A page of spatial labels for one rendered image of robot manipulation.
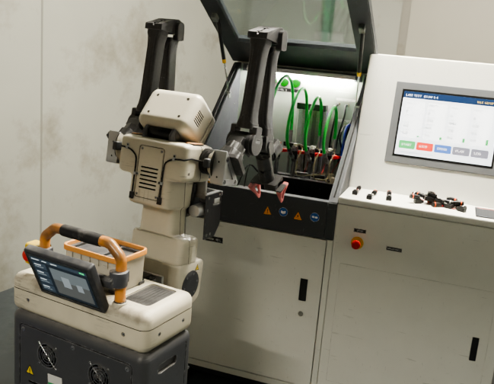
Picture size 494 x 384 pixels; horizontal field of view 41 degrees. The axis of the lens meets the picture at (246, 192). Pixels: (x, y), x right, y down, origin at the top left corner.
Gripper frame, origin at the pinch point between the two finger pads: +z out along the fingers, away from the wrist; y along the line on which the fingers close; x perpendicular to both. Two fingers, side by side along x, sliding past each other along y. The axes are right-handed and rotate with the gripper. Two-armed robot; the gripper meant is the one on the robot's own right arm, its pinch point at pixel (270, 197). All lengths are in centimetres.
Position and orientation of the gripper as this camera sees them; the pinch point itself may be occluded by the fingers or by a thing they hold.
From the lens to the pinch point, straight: 252.0
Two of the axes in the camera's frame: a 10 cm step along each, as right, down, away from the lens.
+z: 1.5, 7.9, 6.0
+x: -4.7, 5.9, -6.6
